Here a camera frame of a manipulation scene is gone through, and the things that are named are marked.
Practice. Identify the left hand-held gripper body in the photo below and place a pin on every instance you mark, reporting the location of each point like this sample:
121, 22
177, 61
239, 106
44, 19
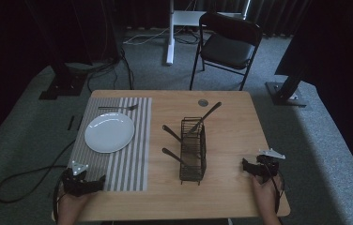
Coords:
75, 183

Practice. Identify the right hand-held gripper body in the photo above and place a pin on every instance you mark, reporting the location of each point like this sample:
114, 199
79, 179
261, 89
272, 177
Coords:
268, 164

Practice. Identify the person's left hand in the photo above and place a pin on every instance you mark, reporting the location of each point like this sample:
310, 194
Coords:
71, 207

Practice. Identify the person's right hand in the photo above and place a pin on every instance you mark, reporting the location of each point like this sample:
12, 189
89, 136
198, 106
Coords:
265, 198

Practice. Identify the grey striped placemat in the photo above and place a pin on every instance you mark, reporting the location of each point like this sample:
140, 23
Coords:
127, 162

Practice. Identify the white round plate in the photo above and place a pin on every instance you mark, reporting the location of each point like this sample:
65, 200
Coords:
109, 132

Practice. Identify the black tape strip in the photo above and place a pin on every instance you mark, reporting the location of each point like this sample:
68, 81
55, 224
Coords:
70, 122
79, 122

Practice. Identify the black metal stand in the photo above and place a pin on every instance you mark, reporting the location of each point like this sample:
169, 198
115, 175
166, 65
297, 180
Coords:
285, 92
63, 84

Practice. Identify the silver fork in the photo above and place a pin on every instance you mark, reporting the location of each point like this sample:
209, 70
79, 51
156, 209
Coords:
118, 108

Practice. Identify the black folding chair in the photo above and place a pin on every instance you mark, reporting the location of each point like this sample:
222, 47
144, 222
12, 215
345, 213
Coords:
227, 47

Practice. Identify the dark curtain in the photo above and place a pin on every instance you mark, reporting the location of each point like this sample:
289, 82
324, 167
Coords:
278, 15

